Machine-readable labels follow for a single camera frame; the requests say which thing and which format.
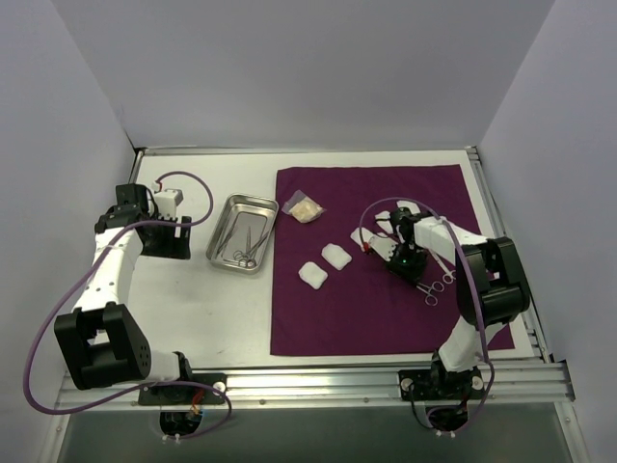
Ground steel scissors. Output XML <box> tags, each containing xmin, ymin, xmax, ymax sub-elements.
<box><xmin>431</xmin><ymin>253</ymin><xmax>456</xmax><ymax>285</ymax></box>
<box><xmin>233</xmin><ymin>228</ymin><xmax>254</xmax><ymax>268</ymax></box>
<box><xmin>250</xmin><ymin>233</ymin><xmax>268</xmax><ymax>268</ymax></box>

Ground steel forceps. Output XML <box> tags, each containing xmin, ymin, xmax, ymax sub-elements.
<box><xmin>416</xmin><ymin>281</ymin><xmax>444</xmax><ymax>307</ymax></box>
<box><xmin>215</xmin><ymin>217</ymin><xmax>238</xmax><ymax>258</ymax></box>

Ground steel instrument tray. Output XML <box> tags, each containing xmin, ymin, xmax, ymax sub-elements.
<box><xmin>206</xmin><ymin>194</ymin><xmax>280</xmax><ymax>275</ymax></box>

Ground white gauze pad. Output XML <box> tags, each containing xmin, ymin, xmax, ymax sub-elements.
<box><xmin>298</xmin><ymin>261</ymin><xmax>328</xmax><ymax>290</ymax></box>
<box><xmin>375</xmin><ymin>211</ymin><xmax>390</xmax><ymax>221</ymax></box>
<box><xmin>321</xmin><ymin>243</ymin><xmax>352</xmax><ymax>271</ymax></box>
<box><xmin>350</xmin><ymin>228</ymin><xmax>373</xmax><ymax>249</ymax></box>

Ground purple surgical cloth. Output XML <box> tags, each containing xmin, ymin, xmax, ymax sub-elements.
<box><xmin>268</xmin><ymin>163</ymin><xmax>516</xmax><ymax>358</ymax></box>

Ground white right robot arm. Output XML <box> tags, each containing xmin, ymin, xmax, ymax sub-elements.
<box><xmin>385</xmin><ymin>207</ymin><xmax>530</xmax><ymax>398</ymax></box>

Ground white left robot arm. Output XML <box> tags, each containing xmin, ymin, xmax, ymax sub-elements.
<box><xmin>54</xmin><ymin>183</ymin><xmax>195</xmax><ymax>404</ymax></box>

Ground clear bag of cotton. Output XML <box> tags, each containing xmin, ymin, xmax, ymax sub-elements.
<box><xmin>282</xmin><ymin>190</ymin><xmax>326</xmax><ymax>224</ymax></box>

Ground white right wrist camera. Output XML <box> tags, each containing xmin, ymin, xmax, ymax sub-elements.
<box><xmin>363</xmin><ymin>235</ymin><xmax>398</xmax><ymax>261</ymax></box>

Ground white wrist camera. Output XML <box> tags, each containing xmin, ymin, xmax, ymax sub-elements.
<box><xmin>363</xmin><ymin>235</ymin><xmax>398</xmax><ymax>261</ymax></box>
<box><xmin>151</xmin><ymin>180</ymin><xmax>183</xmax><ymax>220</ymax></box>

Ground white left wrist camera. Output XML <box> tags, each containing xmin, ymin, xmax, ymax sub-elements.
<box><xmin>151</xmin><ymin>180</ymin><xmax>183</xmax><ymax>220</ymax></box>

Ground aluminium right rail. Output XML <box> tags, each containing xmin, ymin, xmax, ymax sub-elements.
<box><xmin>465</xmin><ymin>146</ymin><xmax>555</xmax><ymax>363</ymax></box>

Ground aluminium rail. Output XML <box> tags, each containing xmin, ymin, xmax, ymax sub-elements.
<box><xmin>465</xmin><ymin>146</ymin><xmax>555</xmax><ymax>363</ymax></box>
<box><xmin>52</xmin><ymin>362</ymin><xmax>577</xmax><ymax>412</ymax></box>

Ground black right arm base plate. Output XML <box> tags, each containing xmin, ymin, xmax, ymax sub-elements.
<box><xmin>398</xmin><ymin>368</ymin><xmax>485</xmax><ymax>401</ymax></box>

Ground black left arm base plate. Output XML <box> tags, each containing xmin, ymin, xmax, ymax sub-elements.
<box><xmin>138</xmin><ymin>372</ymin><xmax>228</xmax><ymax>406</ymax></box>

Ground aluminium front rail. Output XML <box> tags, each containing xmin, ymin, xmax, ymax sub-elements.
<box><xmin>52</xmin><ymin>362</ymin><xmax>577</xmax><ymax>412</ymax></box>

